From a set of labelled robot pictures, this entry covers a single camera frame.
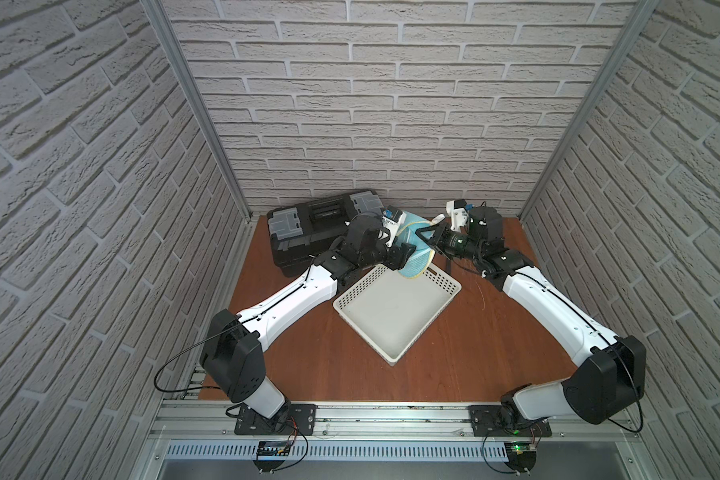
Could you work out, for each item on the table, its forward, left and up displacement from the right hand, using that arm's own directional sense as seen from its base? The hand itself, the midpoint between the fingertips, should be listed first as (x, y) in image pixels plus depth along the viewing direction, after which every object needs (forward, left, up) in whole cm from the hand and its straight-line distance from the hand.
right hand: (418, 231), depth 76 cm
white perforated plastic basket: (-9, +8, -28) cm, 30 cm away
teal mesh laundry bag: (-8, 0, -1) cm, 8 cm away
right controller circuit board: (-47, -21, -31) cm, 60 cm away
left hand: (-1, +2, -1) cm, 3 cm away
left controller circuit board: (-43, +40, -31) cm, 67 cm away
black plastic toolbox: (+12, +35, -11) cm, 38 cm away
